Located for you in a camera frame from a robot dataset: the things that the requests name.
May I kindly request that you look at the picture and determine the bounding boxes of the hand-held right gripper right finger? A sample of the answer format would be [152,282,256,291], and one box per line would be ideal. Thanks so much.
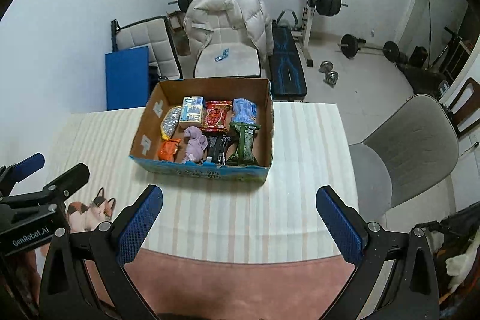
[316,186,439,320]

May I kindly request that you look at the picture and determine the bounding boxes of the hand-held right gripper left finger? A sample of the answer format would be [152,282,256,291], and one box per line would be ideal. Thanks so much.
[39,184,164,320]

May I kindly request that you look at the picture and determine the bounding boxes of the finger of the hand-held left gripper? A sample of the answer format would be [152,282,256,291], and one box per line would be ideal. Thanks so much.
[42,163,91,208]
[0,152,46,193]

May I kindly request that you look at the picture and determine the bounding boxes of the orange snack packet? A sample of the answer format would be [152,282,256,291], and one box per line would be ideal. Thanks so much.
[157,139,183,161]

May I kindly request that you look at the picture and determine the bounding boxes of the cardboard box with blue print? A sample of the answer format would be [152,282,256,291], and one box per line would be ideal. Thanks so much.
[128,77,274,185]

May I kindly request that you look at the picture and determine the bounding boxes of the purple cloth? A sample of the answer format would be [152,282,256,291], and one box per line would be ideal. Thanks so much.
[176,127,208,164]

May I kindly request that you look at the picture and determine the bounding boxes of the black snack packet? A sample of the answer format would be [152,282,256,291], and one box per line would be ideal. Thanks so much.
[204,133,230,166]

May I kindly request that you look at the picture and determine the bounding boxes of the yellow and silver packet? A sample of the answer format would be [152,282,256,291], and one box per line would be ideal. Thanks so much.
[160,106,183,140]

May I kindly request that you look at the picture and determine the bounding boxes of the white and blue tissue pack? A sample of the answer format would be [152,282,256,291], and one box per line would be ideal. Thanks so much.
[178,96,206,129]

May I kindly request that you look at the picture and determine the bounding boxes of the green packet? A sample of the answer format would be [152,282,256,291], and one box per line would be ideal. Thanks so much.
[226,122,261,167]

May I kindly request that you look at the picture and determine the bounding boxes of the red snack packet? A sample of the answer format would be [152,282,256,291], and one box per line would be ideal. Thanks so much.
[202,100,233,131]

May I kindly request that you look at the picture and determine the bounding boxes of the blue packet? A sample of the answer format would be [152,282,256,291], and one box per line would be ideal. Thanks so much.
[231,97,260,126]

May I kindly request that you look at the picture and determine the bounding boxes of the calico cat plush toy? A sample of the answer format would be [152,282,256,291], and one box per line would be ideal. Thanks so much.
[67,187,117,232]

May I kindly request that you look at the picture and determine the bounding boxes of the striped and pink tablecloth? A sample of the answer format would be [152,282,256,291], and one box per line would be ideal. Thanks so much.
[37,103,361,320]

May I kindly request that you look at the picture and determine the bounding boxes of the grey chair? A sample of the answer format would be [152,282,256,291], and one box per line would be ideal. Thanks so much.
[347,93,460,221]

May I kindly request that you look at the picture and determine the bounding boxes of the blue board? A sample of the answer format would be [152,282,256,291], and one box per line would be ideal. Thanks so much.
[105,46,150,111]

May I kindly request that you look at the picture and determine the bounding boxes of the white goose plush toy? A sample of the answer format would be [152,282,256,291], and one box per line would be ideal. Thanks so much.
[444,230,480,291]

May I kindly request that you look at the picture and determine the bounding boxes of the white quilted chair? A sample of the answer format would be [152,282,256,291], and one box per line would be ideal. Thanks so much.
[111,16,183,81]

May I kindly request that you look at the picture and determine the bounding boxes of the black weight bench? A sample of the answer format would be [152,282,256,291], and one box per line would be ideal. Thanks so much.
[271,25,308,101]

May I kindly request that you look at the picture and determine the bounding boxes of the clear water jug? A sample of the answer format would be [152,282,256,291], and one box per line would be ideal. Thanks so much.
[170,10,192,56]

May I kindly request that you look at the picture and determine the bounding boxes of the short barbell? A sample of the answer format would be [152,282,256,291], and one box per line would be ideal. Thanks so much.
[336,34,400,63]

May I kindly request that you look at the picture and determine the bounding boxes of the brown wooden chair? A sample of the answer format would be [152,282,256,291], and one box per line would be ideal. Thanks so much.
[437,77,480,139]

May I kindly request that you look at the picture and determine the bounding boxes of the black bag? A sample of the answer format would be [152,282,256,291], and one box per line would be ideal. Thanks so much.
[409,46,429,67]

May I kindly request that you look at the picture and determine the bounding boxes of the beige upholstered chair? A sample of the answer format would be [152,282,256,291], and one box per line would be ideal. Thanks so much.
[193,29,262,79]

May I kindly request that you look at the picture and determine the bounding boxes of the white barbell rack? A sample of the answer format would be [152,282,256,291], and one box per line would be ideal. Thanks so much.
[300,0,325,67]

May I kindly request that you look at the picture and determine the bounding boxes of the black kick scooter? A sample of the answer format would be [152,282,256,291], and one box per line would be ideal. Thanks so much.
[429,27,466,75]

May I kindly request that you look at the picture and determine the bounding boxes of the barbell with black plates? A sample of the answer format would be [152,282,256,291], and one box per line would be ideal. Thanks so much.
[167,0,348,19]

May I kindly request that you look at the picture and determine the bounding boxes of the white puffer jacket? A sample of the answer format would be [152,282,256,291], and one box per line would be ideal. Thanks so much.
[183,0,274,60]

